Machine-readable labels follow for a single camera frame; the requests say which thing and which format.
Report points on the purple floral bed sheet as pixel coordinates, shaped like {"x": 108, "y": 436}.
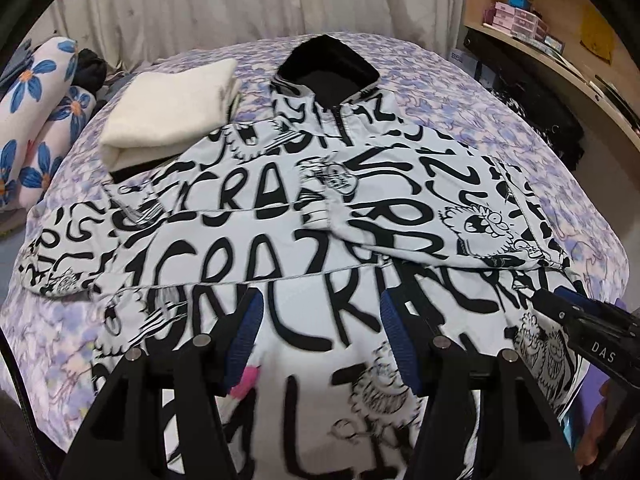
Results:
{"x": 450, "y": 110}

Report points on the white black printed jacket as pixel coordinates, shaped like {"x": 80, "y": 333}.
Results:
{"x": 310, "y": 240}

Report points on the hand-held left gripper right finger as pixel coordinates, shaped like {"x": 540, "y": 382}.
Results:
{"x": 397, "y": 340}

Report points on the black bag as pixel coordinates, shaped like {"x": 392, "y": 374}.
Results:
{"x": 530, "y": 95}

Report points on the stack of pink boxes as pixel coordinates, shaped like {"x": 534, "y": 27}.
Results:
{"x": 515, "y": 20}

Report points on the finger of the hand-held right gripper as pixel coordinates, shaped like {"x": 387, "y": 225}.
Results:
{"x": 585, "y": 300}
{"x": 552, "y": 307}

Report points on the black cloth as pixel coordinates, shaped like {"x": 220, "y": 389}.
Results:
{"x": 90, "y": 72}

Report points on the blue box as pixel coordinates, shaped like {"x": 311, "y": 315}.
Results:
{"x": 517, "y": 0}

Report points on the yellow packet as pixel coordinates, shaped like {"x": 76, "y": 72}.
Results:
{"x": 596, "y": 35}

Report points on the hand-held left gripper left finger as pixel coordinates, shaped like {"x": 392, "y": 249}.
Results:
{"x": 244, "y": 340}

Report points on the folded cream cloth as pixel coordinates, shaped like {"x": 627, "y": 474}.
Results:
{"x": 170, "y": 110}

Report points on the white curtain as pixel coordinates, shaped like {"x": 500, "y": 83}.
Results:
{"x": 250, "y": 0}

